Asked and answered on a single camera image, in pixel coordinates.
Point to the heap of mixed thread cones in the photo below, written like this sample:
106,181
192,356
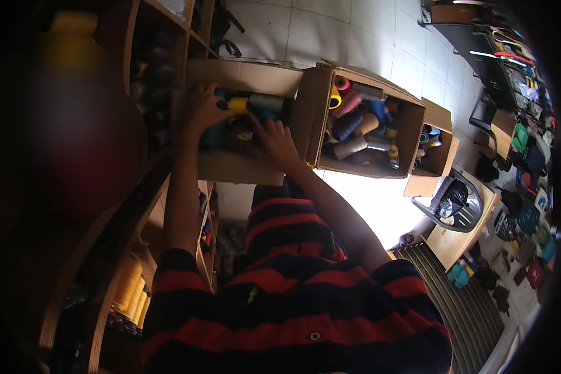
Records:
355,124

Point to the person's left hand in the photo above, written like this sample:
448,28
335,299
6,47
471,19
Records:
203,112

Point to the large cardboard box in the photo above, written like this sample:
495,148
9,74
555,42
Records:
311,112

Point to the yellow thread spool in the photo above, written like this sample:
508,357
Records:
239,105

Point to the black plastic bag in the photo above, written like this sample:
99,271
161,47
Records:
451,198

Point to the small heap of thread spools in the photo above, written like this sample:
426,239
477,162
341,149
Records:
428,140

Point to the grey plastic chair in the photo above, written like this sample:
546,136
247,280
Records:
470,217

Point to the grey thread spool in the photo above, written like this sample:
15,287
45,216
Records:
266,102

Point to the person's right hand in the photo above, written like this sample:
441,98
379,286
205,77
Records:
278,145

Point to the teal thread spool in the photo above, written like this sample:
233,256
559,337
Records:
212,136

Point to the small cardboard box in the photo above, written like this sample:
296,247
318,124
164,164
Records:
442,149

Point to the black metal chair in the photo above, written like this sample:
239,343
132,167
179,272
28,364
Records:
484,128

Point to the teal slippers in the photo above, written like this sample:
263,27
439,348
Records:
460,275

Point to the wooden table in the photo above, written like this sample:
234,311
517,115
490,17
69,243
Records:
453,243

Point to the display of bags and pouches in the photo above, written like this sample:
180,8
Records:
528,215

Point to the person's body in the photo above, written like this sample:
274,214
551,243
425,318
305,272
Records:
290,322

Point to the blue thread spool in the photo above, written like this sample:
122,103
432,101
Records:
267,115

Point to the black table with goods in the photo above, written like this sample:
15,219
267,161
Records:
486,42

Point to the person's right fingers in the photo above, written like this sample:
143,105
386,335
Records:
269,127

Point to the wooden shelf with thread cones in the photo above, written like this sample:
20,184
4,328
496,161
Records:
154,79

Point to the striped floor mat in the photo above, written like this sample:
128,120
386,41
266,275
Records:
463,318

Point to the person's left fingers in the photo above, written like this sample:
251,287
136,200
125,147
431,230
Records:
211,93

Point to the open cardboard box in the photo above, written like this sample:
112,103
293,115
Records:
247,77

